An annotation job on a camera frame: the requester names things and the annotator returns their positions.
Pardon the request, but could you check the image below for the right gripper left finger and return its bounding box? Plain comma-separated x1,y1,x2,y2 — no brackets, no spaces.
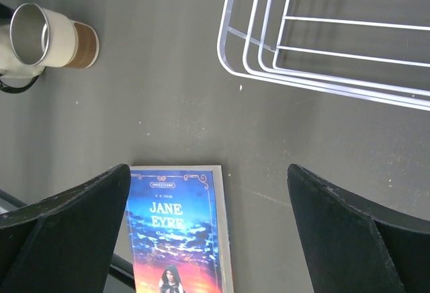
1,164,130,292

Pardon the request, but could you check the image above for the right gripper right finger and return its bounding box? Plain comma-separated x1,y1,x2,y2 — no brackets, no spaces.
287,164,429,292

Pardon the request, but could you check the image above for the cream and brown cup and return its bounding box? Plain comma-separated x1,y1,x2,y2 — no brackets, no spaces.
9,3,100,69

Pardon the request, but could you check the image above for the white wire dish rack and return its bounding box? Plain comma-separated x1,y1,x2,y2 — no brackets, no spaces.
217,0,429,111

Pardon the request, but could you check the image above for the cream mug black handle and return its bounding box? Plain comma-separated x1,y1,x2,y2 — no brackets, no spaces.
1,24,45,94

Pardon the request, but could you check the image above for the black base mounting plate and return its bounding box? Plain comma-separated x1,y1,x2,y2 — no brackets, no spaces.
1,190,136,292

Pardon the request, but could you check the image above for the Jane Eyre book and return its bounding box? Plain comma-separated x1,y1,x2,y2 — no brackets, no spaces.
126,165,234,293

